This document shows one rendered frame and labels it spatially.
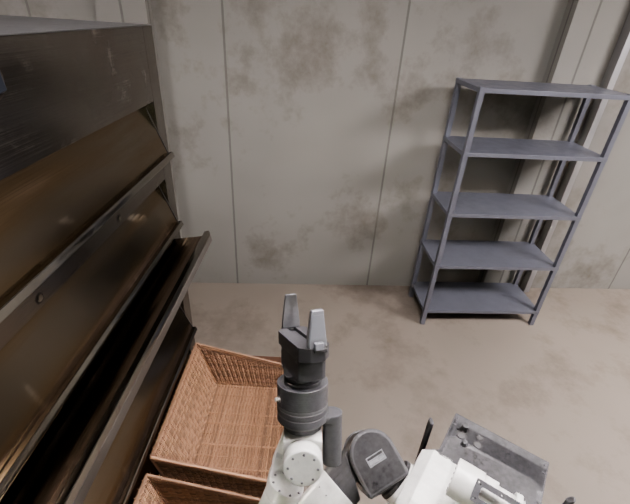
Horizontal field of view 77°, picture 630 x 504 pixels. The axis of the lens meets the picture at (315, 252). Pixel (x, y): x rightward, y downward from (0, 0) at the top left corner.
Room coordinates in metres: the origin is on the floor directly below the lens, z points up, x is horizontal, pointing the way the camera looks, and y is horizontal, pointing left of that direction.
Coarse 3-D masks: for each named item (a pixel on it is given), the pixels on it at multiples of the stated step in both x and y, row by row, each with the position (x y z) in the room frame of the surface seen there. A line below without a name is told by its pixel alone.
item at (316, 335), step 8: (312, 312) 0.47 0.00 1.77; (320, 312) 0.48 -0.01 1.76; (312, 320) 0.47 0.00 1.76; (320, 320) 0.47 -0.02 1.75; (312, 328) 0.46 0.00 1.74; (320, 328) 0.47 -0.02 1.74; (312, 336) 0.46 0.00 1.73; (320, 336) 0.46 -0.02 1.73; (312, 344) 0.45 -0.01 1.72; (320, 344) 0.45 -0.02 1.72
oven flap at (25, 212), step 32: (128, 128) 1.15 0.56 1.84; (64, 160) 0.83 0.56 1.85; (96, 160) 0.93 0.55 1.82; (128, 160) 1.06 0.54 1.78; (160, 160) 1.21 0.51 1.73; (0, 192) 0.63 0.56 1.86; (32, 192) 0.70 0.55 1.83; (64, 192) 0.77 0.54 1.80; (96, 192) 0.86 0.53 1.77; (128, 192) 0.95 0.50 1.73; (0, 224) 0.59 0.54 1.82; (32, 224) 0.65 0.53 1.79; (64, 224) 0.72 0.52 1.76; (96, 224) 0.78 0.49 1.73; (0, 256) 0.55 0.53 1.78; (32, 256) 0.60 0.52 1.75; (64, 256) 0.64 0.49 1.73; (0, 288) 0.51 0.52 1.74; (32, 288) 0.54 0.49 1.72; (0, 320) 0.46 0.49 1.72
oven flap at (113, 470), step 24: (168, 336) 1.14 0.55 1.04; (192, 336) 1.25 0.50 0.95; (168, 360) 1.07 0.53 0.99; (144, 384) 0.90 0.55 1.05; (168, 384) 0.99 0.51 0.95; (144, 408) 0.84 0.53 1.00; (120, 432) 0.72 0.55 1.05; (144, 432) 0.79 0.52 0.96; (120, 456) 0.67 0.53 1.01; (144, 456) 0.71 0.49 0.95; (96, 480) 0.58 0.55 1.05; (120, 480) 0.62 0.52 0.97
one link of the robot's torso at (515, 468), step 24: (456, 432) 0.55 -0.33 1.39; (480, 432) 0.55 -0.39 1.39; (432, 456) 0.49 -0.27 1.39; (456, 456) 0.49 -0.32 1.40; (480, 456) 0.50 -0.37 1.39; (504, 456) 0.50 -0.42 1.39; (528, 456) 0.50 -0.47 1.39; (408, 480) 0.45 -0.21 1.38; (432, 480) 0.44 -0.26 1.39; (504, 480) 0.45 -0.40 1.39; (528, 480) 0.45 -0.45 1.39
